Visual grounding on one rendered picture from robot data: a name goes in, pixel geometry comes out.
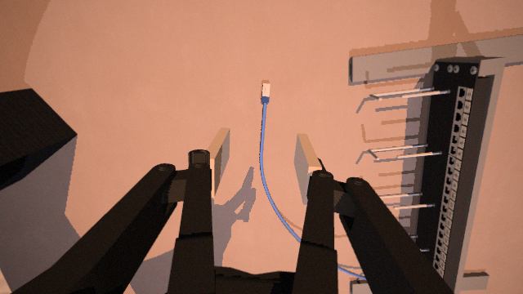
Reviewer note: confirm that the peach and blue cable plug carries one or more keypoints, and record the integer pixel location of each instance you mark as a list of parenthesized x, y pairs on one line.
[(265, 93)]

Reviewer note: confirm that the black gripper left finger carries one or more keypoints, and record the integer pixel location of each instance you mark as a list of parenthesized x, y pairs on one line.
[(105, 259)]

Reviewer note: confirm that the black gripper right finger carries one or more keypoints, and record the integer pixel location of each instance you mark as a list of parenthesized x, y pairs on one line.
[(391, 261)]

